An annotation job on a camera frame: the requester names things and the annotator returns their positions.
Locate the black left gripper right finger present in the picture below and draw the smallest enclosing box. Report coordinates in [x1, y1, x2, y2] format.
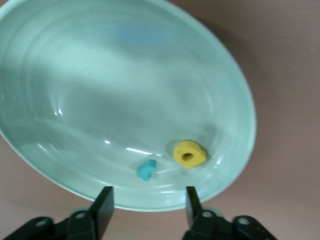
[183, 185, 226, 240]

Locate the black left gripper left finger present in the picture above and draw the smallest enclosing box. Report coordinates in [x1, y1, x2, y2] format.
[66, 186, 116, 240]

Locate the teal foam letter r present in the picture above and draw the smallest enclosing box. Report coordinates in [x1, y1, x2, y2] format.
[136, 159, 158, 182]

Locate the yellow foam letter b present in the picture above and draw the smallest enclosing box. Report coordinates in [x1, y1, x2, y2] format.
[173, 140, 207, 170]

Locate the green plate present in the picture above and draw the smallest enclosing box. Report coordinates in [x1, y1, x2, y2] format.
[0, 0, 258, 213]

